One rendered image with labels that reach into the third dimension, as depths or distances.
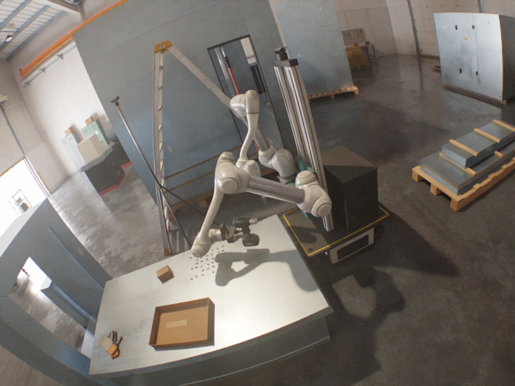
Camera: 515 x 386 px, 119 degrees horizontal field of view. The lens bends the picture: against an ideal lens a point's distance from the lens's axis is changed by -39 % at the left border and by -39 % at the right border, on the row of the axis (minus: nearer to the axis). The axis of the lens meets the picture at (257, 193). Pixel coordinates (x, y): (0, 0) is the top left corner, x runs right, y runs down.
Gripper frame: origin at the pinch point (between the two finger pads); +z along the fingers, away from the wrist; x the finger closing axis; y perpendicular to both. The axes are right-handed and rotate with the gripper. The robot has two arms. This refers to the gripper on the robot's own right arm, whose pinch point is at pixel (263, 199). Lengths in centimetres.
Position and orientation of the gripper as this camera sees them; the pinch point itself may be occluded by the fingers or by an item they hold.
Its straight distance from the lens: 218.1
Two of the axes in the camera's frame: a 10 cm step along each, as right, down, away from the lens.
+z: 3.0, 8.0, 5.3
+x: -2.5, -4.7, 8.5
